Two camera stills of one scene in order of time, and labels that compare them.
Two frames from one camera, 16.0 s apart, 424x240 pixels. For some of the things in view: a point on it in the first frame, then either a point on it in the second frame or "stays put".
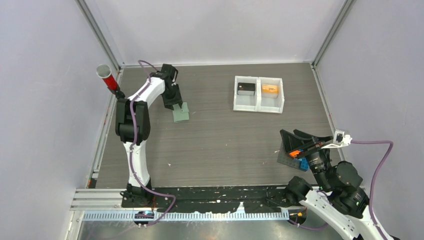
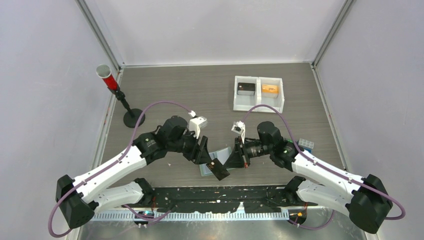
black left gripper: [177, 99] to [203, 156]
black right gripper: [292, 141] to [236, 160]
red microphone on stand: [104, 71] stays put
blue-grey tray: [181, 114] to [222, 156]
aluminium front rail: [106, 204] stays put
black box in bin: [246, 89] stays put
